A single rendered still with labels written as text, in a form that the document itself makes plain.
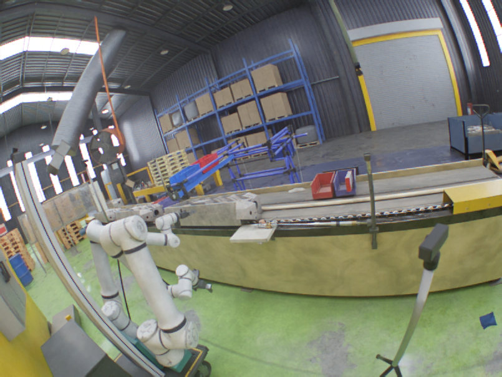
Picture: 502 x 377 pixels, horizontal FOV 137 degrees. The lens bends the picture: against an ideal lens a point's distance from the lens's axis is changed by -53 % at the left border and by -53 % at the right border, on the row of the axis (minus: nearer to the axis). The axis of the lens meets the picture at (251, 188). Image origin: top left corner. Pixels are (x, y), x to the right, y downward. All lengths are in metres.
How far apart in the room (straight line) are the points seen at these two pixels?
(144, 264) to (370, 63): 11.67
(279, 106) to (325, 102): 2.60
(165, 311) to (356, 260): 1.23
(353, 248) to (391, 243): 0.27
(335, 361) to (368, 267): 0.71
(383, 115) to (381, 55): 3.14
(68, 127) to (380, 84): 13.54
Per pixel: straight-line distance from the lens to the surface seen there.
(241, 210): 1.58
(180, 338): 1.14
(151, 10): 11.78
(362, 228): 1.40
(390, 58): 11.97
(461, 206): 1.50
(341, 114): 11.59
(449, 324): 1.86
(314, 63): 11.95
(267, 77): 11.01
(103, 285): 1.72
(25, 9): 10.79
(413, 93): 11.98
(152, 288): 1.01
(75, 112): 8.76
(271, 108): 10.87
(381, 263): 1.58
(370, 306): 1.87
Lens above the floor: 1.49
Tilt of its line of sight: 15 degrees down
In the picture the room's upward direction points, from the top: 17 degrees counter-clockwise
